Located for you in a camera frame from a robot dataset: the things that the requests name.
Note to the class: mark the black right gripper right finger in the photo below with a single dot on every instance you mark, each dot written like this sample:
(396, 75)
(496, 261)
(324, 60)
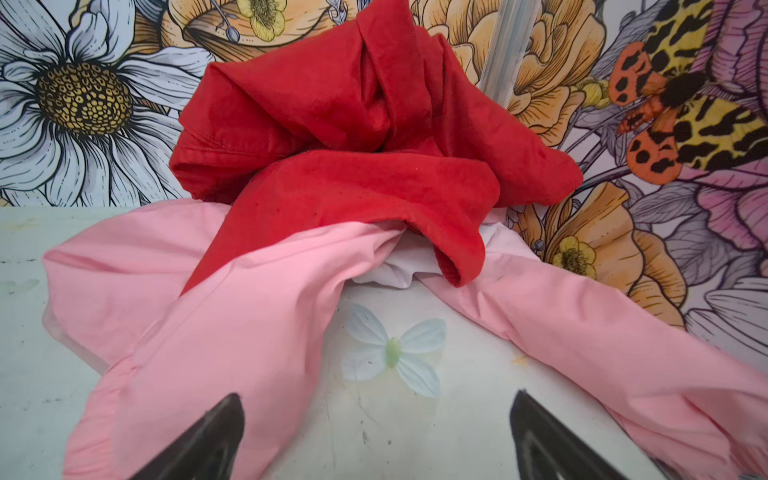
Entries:
(548, 450)

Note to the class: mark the red cloth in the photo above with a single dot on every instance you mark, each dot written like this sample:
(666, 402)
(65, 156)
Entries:
(372, 121)

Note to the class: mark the pink cloth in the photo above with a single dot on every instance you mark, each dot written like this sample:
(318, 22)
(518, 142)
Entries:
(340, 380)

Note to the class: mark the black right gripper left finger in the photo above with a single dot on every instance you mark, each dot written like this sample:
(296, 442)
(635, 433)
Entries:
(206, 450)

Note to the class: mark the white cloth under pile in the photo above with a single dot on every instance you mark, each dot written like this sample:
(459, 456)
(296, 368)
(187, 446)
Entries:
(414, 254)

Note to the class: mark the right aluminium corner post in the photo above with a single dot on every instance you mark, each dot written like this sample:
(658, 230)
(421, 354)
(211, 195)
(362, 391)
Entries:
(512, 29)

